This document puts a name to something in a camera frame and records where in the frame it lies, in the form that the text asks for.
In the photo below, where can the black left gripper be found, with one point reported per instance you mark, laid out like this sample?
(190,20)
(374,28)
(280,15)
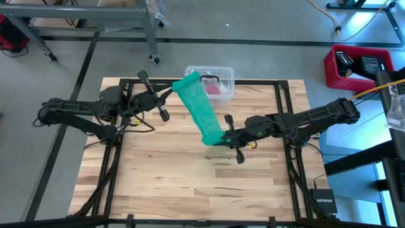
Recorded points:
(145,101)

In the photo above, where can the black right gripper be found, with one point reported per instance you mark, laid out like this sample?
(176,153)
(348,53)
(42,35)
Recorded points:
(240,137)

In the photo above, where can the green elastic bandage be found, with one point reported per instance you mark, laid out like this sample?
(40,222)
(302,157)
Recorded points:
(196,107)

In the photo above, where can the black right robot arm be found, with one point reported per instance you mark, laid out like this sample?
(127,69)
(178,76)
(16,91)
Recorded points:
(310,120)

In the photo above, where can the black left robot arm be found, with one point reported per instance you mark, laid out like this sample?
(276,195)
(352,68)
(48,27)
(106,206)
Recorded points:
(72,109)

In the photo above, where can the red item in box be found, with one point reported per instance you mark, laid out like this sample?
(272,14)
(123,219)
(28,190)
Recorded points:
(213,89)

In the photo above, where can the clear plastic storage box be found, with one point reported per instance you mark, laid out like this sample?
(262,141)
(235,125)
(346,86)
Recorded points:
(226,73)

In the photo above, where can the clear plastic wrap on workbench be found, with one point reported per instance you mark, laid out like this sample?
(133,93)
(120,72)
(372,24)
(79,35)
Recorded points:
(158,12)

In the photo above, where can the grey metal workbench wooden top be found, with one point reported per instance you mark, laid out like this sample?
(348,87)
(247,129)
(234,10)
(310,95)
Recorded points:
(79,13)

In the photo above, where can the red plastic crate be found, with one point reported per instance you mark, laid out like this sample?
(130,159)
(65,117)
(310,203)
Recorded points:
(330,79)

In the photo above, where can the black metal stand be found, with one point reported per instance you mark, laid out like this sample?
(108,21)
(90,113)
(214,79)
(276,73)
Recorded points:
(364,158)

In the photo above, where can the black charger with label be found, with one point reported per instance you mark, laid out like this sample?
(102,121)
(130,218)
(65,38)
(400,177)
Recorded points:
(343,60)

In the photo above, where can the black ribbed power brick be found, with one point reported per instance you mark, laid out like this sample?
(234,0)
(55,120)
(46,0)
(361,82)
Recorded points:
(371,65)

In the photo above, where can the red machine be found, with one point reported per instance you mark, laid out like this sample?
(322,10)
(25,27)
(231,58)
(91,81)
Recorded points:
(9,35)

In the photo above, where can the crumpled clear plastic bag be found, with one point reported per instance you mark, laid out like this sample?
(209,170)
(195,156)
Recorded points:
(397,111)

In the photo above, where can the black metal table frame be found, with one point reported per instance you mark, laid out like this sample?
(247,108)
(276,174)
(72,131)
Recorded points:
(253,82)

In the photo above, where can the black Netgear network switch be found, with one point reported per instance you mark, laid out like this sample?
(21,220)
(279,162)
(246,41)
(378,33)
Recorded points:
(323,201)

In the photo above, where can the black floor frame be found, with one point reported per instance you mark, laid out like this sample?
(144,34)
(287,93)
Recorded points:
(360,5)

